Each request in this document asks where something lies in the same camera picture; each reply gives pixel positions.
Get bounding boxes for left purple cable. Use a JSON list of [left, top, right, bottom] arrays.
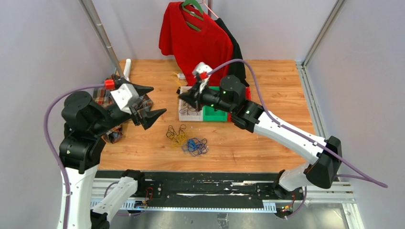
[[43, 79, 116, 229]]

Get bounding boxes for black cable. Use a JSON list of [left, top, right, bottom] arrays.
[[179, 104, 202, 116], [166, 124, 188, 141]]

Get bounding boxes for black t-shirt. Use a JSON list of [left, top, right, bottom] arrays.
[[215, 18, 250, 87]]

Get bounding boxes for green plastic bin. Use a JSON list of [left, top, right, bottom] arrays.
[[202, 103, 228, 122]]

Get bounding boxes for red t-shirt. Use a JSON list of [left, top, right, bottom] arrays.
[[159, 1, 233, 86]]

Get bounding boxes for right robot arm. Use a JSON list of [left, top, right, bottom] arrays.
[[179, 75, 342, 199]]

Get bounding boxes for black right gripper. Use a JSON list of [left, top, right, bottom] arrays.
[[179, 79, 234, 114]]

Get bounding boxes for white plastic bin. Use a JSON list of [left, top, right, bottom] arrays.
[[178, 99, 203, 122]]

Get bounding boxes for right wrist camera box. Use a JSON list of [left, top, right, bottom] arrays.
[[192, 62, 213, 94]]

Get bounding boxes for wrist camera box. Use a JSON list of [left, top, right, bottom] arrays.
[[192, 62, 213, 94], [110, 83, 139, 114]]

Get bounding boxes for green clothes hanger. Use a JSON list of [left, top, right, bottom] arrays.
[[181, 0, 204, 21]]

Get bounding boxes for pink clothes hanger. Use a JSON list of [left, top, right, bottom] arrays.
[[202, 0, 219, 19]]

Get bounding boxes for blue cable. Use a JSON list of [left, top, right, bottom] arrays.
[[181, 137, 210, 158]]

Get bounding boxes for red plastic bin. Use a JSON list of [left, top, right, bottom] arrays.
[[227, 86, 251, 122]]

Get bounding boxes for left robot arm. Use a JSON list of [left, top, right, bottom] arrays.
[[57, 79, 165, 229]]

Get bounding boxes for white stand with pole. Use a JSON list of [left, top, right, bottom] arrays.
[[79, 0, 132, 81]]

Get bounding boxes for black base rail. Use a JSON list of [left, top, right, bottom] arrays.
[[95, 170, 341, 211]]

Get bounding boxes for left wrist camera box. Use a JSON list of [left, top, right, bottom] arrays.
[[110, 83, 139, 114]]

